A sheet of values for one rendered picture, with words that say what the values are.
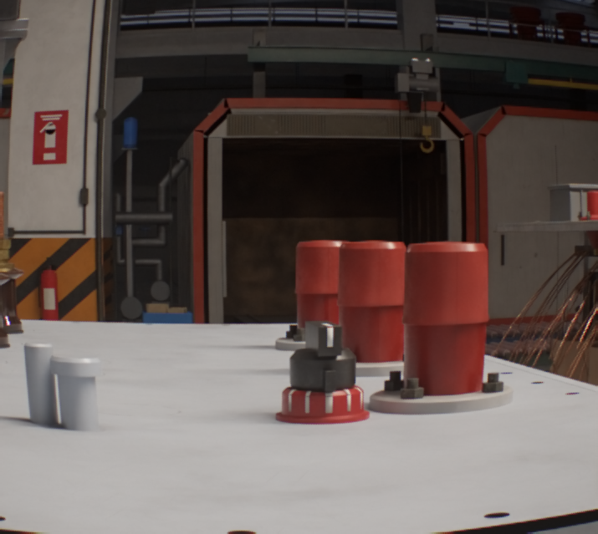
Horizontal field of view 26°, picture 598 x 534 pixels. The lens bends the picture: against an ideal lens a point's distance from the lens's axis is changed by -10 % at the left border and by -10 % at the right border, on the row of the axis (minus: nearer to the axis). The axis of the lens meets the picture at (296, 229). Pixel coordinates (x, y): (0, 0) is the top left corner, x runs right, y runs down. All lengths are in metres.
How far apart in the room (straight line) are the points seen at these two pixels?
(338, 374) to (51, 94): 10.74
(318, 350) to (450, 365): 0.12
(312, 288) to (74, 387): 0.82
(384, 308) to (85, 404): 0.53
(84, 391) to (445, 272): 0.31
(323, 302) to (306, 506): 1.06
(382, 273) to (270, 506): 0.74
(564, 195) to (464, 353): 3.19
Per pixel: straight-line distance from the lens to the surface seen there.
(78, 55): 11.76
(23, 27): 1.43
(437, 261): 1.09
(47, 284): 11.51
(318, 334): 1.02
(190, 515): 0.66
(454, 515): 0.65
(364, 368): 1.39
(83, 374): 0.95
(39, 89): 11.74
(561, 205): 4.30
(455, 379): 1.09
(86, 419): 0.96
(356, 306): 1.41
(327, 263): 1.73
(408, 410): 1.07
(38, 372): 0.98
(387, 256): 1.41
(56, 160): 11.67
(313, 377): 1.04
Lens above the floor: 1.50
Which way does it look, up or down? level
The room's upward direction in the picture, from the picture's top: straight up
